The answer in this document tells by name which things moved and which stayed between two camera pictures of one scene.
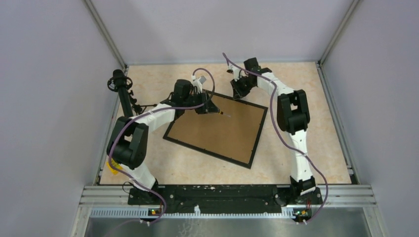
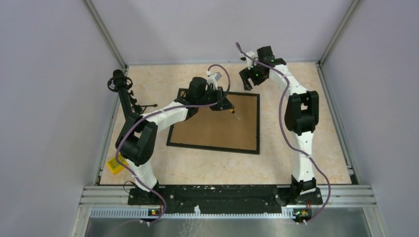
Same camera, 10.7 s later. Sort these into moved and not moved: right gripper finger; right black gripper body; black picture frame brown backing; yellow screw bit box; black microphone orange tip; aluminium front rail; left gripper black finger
Moved: right gripper finger; black picture frame brown backing; right black gripper body; left gripper black finger
Not moved: yellow screw bit box; aluminium front rail; black microphone orange tip
